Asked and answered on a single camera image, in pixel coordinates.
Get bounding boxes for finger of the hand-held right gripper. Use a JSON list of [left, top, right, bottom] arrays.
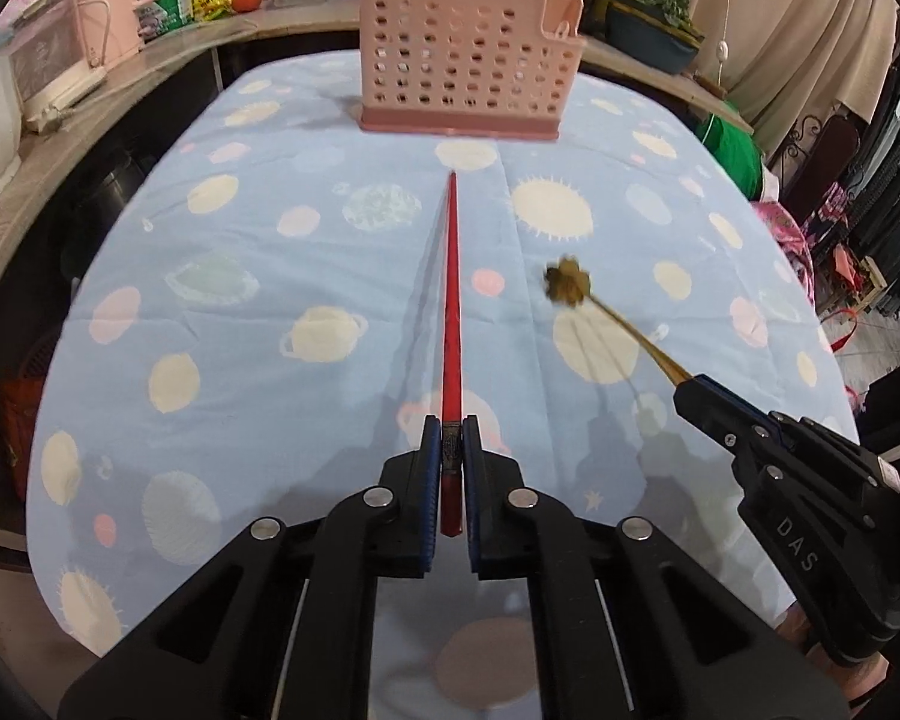
[[673, 382, 787, 467], [691, 379, 797, 434]]

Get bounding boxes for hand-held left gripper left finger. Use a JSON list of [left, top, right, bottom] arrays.
[[58, 414, 445, 720]]

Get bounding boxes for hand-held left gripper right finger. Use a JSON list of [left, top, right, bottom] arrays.
[[461, 414, 850, 720]]

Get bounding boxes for red chopstick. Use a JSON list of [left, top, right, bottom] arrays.
[[436, 172, 467, 539]]

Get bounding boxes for gold flower spoon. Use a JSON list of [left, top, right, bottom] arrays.
[[544, 255, 683, 389]]

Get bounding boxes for pink perforated utensil basket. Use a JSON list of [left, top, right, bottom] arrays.
[[356, 0, 590, 142]]

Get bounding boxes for person's right hand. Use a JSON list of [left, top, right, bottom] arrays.
[[776, 604, 890, 707]]

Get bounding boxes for pink printed cloth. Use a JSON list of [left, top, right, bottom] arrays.
[[750, 195, 850, 302]]

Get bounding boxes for green plastic bag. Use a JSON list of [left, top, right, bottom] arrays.
[[694, 109, 766, 201]]

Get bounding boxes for dark wooden chair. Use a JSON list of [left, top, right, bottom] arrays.
[[784, 116, 860, 220]]

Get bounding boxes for hanging dark clothes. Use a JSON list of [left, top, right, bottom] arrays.
[[840, 15, 900, 302]]

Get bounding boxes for blue planet print tablecloth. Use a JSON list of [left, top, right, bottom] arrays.
[[26, 52, 863, 720]]

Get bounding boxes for wooden counter board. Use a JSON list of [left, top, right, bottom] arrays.
[[581, 37, 755, 137]]

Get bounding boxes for blue plastic basin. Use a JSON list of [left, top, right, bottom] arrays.
[[604, 0, 702, 76]]

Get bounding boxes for beige curtain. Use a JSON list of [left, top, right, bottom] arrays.
[[686, 0, 900, 152]]

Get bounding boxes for leafy green vegetables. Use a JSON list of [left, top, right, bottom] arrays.
[[607, 0, 704, 32]]

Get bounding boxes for red plastic basket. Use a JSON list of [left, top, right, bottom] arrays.
[[0, 379, 47, 502]]

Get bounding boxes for black pot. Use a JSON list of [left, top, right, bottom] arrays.
[[82, 150, 160, 242]]

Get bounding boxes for white toaster oven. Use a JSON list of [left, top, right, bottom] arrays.
[[7, 0, 110, 112]]

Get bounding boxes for white cord with switch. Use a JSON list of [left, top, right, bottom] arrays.
[[712, 0, 737, 87]]

